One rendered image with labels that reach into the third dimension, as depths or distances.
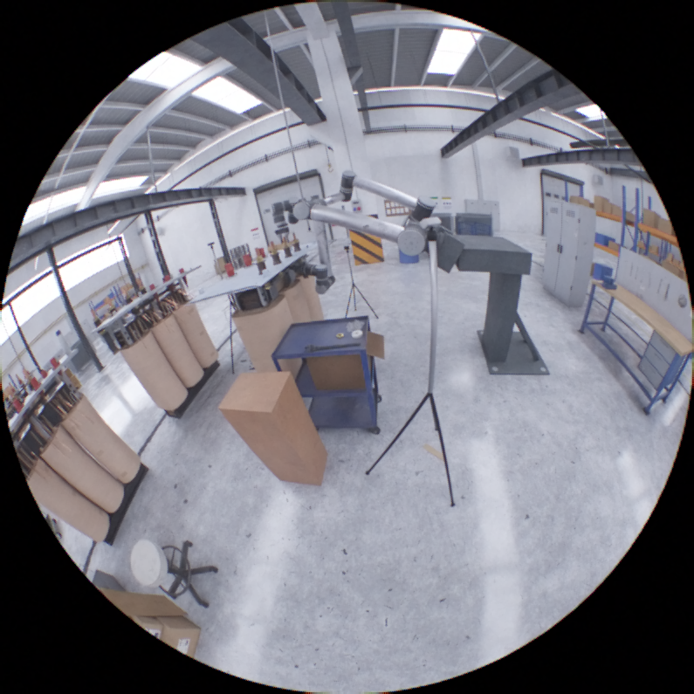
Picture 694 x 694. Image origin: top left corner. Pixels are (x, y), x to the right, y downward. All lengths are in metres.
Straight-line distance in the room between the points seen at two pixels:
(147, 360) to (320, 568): 2.55
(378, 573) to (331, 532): 0.43
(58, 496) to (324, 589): 2.32
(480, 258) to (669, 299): 3.08
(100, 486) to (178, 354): 1.86
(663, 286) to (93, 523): 6.78
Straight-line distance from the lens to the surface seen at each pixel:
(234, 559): 2.01
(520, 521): 1.89
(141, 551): 2.00
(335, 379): 1.62
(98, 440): 2.67
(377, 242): 6.99
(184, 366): 3.18
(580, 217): 4.83
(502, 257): 2.08
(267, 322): 1.85
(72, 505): 2.80
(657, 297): 4.18
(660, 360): 3.45
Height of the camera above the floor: 1.66
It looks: 33 degrees down
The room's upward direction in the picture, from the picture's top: 12 degrees counter-clockwise
